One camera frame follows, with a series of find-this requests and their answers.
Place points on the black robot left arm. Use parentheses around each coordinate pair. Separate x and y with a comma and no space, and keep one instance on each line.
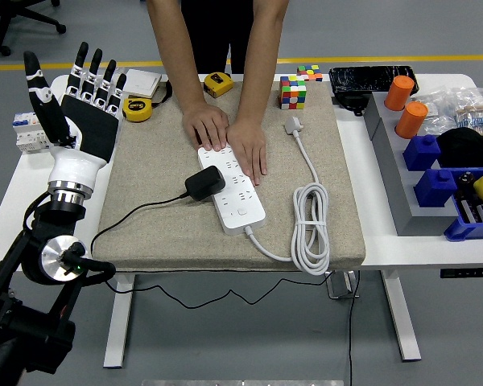
(58,257)

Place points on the person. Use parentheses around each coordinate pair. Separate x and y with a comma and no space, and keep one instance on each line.
(213,32)

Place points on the grey stepped block holder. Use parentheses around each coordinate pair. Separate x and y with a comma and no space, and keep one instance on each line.
(402,193)

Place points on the person's left forearm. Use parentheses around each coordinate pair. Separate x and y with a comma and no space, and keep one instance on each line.
(261,52)

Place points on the blue block with knob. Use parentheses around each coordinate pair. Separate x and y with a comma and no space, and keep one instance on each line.
(422,153)
(436,189)

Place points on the person's right forearm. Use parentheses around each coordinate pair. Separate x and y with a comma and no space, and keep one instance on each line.
(175,52)

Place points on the metal bracket under table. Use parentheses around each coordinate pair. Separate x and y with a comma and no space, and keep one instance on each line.
(340,286)

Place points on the person's left hand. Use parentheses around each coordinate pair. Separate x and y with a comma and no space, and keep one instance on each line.
(249,146)

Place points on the grey-brown fabric mat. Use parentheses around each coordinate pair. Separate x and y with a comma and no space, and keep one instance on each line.
(286,173)

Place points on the small colourful puzzle cube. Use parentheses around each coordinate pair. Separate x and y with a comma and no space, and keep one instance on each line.
(309,73)

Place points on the white power strip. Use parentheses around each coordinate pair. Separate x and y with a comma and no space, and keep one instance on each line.
(241,213)

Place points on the clear bag of resistors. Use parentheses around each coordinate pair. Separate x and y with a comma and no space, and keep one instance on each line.
(475,112)

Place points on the blue plastic bin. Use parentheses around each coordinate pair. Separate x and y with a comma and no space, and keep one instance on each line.
(467,231)

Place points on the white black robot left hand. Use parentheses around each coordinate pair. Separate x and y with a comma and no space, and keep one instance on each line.
(88,128)

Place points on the round yellow tape measure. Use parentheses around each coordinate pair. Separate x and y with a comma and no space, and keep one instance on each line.
(137,109)

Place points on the black table control panel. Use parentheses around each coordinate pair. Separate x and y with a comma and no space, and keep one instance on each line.
(469,273)

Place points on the large colourful puzzle cube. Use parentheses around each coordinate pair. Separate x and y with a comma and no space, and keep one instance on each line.
(292,92)

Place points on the orange cylinder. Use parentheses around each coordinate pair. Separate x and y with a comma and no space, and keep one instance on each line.
(411,120)
(399,94)

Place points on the brown round part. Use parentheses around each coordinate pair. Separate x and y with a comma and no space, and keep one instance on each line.
(465,179)

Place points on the dark batteries in bin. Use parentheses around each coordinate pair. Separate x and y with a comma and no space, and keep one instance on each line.
(477,211)

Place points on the black office chair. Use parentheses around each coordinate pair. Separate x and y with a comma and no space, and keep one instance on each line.
(16,16)

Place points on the black plug adapter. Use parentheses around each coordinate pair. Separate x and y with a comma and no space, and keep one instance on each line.
(205,183)

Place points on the square yellow tape measure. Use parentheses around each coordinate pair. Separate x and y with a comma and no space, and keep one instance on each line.
(218,84)

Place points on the person's right hand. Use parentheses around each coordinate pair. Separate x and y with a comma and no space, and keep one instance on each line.
(207,124)

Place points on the white circuit breaker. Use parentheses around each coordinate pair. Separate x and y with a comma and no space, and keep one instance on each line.
(26,132)

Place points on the white wall switch plate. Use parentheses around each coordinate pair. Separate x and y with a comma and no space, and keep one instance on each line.
(143,82)

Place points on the white table leg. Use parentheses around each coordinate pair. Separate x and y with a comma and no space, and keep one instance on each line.
(118,321)
(402,321)

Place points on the black cracked flat tray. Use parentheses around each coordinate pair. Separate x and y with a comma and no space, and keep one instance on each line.
(366,78)

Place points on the clear bag of small parts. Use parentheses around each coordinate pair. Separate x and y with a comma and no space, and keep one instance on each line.
(438,106)

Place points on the black cloth bundle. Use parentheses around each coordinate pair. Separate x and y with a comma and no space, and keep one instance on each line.
(469,149)

